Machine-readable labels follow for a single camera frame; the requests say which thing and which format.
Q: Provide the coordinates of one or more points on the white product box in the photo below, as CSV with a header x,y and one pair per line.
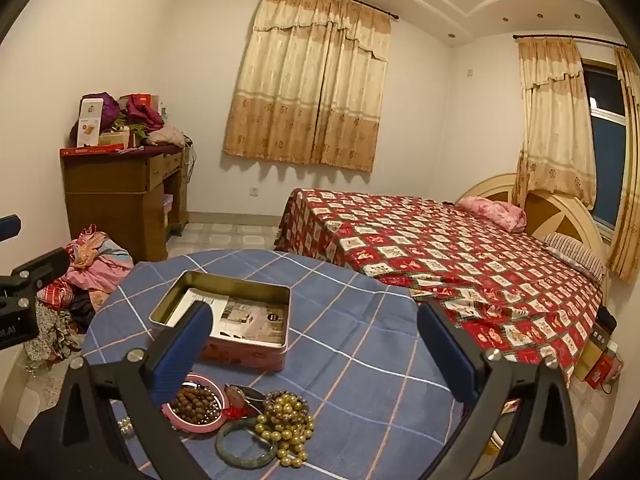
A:
x,y
87,125

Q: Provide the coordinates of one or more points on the magenta cloth bundle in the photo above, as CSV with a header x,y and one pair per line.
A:
x,y
145,112

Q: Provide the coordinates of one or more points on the brown cardboard box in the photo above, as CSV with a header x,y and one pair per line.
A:
x,y
590,355

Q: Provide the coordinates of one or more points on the black bag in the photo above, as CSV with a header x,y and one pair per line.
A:
x,y
606,320

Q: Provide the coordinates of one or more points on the red and white box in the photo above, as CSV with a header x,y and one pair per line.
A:
x,y
137,96

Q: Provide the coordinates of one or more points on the brown wooden desk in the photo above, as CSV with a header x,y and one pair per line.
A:
x,y
115,210

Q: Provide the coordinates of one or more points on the pink pillow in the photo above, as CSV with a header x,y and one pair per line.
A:
x,y
492,210

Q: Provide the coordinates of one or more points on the wide beige curtain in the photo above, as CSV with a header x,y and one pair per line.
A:
x,y
300,85

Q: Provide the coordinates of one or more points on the small red box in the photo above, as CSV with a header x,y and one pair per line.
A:
x,y
602,370

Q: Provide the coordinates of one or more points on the green jade bangle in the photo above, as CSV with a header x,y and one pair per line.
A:
x,y
243,463

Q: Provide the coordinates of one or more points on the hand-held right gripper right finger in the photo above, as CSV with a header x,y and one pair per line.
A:
x,y
447,355

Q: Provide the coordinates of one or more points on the narrow beige curtain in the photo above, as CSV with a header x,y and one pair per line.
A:
x,y
627,185
550,125

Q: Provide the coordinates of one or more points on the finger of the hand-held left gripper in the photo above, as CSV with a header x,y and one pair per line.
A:
x,y
9,227
45,265

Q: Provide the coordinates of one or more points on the small tan box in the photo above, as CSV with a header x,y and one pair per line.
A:
x,y
112,139

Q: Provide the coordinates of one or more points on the stacked storage boxes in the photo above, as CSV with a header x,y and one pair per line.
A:
x,y
168,207

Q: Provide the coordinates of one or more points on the window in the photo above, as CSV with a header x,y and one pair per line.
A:
x,y
605,160

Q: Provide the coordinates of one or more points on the pile of clothes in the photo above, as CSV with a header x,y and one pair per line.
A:
x,y
95,270

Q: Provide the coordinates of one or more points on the flat red box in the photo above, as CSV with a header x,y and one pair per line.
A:
x,y
90,151

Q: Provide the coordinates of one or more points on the bed with red patterned sheet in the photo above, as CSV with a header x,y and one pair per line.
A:
x,y
450,260

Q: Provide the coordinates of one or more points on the pale pink cloth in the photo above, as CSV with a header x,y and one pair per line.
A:
x,y
165,136

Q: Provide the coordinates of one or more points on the pink metal tin box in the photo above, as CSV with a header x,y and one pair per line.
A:
x,y
250,356

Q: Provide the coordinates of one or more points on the dark curtain rod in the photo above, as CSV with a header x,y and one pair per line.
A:
x,y
600,41

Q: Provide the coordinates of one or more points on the blue plaid tablecloth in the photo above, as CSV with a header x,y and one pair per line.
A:
x,y
350,360

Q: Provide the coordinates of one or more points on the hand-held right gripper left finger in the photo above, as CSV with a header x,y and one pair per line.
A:
x,y
182,355

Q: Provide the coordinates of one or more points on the red knot charm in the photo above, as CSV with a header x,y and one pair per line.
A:
x,y
234,411

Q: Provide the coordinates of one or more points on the striped pillow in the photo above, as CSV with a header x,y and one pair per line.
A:
x,y
575,252

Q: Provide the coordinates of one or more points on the purple cloth bundle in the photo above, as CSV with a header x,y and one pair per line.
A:
x,y
111,107

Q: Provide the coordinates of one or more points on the cream wooden headboard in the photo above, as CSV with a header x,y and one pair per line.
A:
x,y
550,210

